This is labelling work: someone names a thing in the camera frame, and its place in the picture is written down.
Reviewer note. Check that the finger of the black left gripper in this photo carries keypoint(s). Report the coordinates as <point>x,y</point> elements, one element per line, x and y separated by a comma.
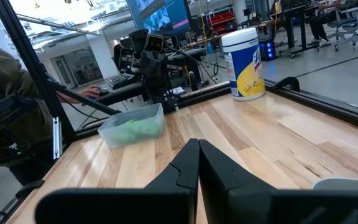
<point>146,63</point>
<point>160,63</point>

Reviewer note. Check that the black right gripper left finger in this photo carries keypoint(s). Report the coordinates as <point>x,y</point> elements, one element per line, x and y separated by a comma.
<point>120,207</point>

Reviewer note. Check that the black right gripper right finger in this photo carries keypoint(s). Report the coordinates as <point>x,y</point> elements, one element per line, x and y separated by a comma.
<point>275,207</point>

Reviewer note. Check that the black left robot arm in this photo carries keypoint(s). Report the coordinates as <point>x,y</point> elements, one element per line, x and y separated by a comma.
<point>157,90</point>

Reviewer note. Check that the black keyboard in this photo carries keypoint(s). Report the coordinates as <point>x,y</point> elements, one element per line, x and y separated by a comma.
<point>121,81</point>

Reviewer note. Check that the black computer mouse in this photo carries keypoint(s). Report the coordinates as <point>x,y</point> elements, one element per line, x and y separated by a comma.
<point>102,91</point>

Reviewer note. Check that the monitor with blue screen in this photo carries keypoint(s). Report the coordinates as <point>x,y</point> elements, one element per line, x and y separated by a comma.
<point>160,15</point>

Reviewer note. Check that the clear plastic container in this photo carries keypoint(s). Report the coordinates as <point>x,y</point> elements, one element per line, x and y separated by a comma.
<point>132,127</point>

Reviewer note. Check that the white plastic bin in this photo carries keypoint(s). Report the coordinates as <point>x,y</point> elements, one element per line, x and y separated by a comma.
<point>343,183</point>

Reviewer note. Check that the shelf with red bins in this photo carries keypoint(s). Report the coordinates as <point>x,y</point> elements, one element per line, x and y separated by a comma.
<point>224,20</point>

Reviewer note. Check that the disinfecting wipes canister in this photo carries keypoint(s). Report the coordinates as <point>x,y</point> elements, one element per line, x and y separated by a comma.
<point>244,62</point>

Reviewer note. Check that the black computer blue lights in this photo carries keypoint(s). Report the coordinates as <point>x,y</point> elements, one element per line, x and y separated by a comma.
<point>266,49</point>

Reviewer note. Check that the person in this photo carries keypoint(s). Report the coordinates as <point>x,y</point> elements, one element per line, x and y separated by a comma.
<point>8,77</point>
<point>322,21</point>

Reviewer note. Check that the black control equipment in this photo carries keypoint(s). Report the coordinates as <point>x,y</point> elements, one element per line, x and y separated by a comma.
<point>11,124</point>

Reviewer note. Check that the black office desk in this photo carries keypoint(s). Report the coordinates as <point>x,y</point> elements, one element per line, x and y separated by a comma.
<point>297,28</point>

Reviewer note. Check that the grey office chair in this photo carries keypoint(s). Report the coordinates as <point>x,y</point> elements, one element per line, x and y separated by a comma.
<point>353,25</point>

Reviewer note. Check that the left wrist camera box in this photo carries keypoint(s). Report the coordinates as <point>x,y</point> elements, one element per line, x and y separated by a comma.
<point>155,43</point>

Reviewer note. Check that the black diagonal frame brace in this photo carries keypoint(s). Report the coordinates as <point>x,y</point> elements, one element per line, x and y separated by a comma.
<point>82,99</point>

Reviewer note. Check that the white metal bracket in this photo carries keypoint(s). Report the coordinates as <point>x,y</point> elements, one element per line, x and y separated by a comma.
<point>56,137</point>

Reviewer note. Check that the black frame post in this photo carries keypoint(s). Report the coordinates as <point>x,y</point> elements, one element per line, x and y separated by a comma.
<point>26,62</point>

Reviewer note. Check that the black aluminium table frame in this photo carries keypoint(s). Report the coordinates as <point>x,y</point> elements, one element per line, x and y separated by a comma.
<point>322,105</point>

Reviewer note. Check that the black arch bracket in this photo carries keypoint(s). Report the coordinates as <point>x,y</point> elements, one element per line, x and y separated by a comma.
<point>286,81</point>

